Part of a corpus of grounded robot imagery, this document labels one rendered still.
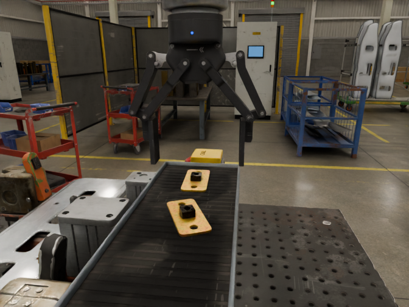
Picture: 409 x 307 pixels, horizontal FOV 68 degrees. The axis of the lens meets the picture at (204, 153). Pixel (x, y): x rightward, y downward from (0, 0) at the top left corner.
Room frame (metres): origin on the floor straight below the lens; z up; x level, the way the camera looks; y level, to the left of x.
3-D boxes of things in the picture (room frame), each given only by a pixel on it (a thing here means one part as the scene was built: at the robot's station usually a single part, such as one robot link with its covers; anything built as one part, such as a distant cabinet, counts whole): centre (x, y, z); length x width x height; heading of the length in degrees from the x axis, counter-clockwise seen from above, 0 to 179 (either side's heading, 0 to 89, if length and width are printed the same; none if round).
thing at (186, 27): (0.45, 0.01, 1.36); 0.08 x 0.07 x 0.09; 85
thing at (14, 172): (0.76, 0.50, 0.88); 0.15 x 0.11 x 0.36; 83
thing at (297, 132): (4.62, -1.76, 0.47); 1.20 x 0.80 x 0.95; 174
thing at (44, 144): (2.67, 1.58, 0.49); 0.81 x 0.47 x 0.97; 67
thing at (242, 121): (0.45, -0.06, 1.23); 0.03 x 0.01 x 0.07; 175
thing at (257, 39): (6.90, -1.09, 1.22); 0.80 x 0.54 x 2.45; 83
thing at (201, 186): (0.45, 0.01, 1.17); 0.08 x 0.04 x 0.01; 175
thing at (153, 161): (0.46, 0.08, 1.22); 0.03 x 0.01 x 0.07; 175
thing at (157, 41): (7.61, -0.02, 1.00); 3.64 x 0.14 x 2.00; 83
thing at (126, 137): (4.44, 1.04, 0.49); 0.81 x 0.46 x 0.97; 161
